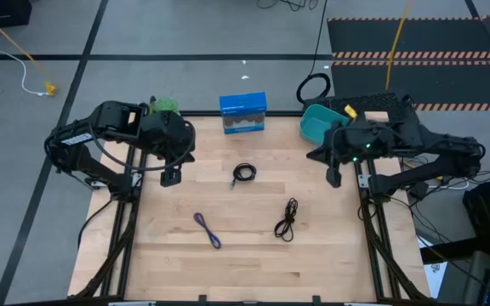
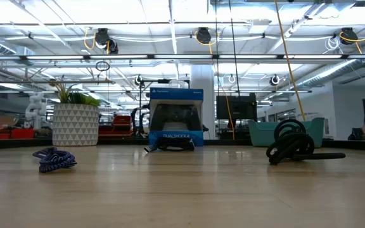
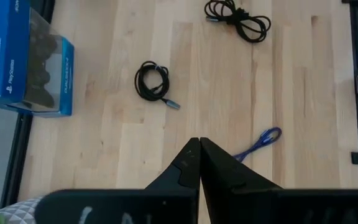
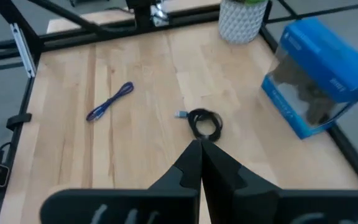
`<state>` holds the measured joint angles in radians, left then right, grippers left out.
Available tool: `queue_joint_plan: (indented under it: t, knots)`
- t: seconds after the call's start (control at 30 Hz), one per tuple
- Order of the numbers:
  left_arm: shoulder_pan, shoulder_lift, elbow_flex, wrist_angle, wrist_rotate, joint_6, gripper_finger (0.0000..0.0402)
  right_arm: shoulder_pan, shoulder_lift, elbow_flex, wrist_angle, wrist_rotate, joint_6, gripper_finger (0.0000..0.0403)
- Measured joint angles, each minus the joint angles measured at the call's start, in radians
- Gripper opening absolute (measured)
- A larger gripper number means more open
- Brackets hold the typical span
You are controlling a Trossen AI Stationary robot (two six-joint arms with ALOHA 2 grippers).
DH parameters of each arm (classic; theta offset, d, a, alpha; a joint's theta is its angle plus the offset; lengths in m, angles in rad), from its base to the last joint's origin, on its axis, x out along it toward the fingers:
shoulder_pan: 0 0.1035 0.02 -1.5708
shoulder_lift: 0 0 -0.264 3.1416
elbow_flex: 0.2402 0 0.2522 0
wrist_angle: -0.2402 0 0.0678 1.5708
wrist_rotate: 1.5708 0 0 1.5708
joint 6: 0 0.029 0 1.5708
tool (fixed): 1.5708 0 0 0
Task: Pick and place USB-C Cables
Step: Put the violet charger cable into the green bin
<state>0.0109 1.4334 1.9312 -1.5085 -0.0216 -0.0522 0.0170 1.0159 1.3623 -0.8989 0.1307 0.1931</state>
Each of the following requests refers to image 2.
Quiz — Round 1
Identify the black monitor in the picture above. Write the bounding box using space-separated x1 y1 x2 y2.
215 93 258 120

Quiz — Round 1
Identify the blue braided USB-C cable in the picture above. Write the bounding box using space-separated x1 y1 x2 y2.
32 146 78 174

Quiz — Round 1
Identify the red storage bin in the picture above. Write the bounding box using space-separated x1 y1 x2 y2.
10 128 35 139

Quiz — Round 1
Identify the black hanging cable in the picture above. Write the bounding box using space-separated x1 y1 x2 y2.
228 0 242 99

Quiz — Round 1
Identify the thick black cable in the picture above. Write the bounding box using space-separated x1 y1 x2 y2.
266 118 347 166

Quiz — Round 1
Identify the black table frame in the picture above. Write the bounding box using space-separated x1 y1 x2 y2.
0 137 365 151

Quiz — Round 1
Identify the white robot figure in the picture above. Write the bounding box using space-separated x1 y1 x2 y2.
25 91 48 129

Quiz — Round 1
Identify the green potted plant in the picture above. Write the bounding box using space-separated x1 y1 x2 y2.
49 80 101 107

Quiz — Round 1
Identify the red tool chest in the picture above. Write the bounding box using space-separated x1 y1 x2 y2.
98 115 132 137

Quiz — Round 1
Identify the blue DualShock controller box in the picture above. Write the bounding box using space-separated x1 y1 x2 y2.
148 87 205 147

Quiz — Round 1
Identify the thin yellow hanging cord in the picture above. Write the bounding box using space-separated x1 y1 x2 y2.
212 60 236 141

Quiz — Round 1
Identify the long ceiling light bar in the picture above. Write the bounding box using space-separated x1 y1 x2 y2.
0 54 365 61

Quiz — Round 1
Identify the thin black USB-C cable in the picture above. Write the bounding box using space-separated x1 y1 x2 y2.
143 136 196 153

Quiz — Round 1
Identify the teal plastic bin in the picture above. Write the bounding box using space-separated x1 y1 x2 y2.
248 117 325 148

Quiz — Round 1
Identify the white triangle-patterned planter pot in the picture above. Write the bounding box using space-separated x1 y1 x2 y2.
52 103 100 147

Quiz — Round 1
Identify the black ceiling cable reel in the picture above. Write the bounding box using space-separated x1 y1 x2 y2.
196 27 212 45
340 27 359 46
94 27 119 54

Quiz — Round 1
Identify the thick yellow hanging rope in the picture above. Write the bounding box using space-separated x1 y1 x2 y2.
274 0 307 122

